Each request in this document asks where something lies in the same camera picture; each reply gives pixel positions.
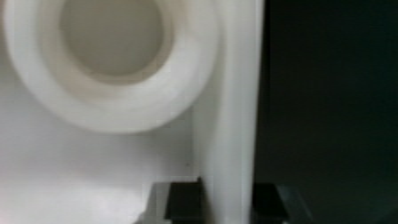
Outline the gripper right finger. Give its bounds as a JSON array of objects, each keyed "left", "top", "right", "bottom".
[{"left": 252, "top": 183, "right": 314, "bottom": 224}]

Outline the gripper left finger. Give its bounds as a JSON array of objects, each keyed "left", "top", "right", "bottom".
[{"left": 154, "top": 179, "right": 204, "bottom": 224}]

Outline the white square tabletop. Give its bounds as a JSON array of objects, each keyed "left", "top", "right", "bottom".
[{"left": 0, "top": 0, "right": 264, "bottom": 224}]

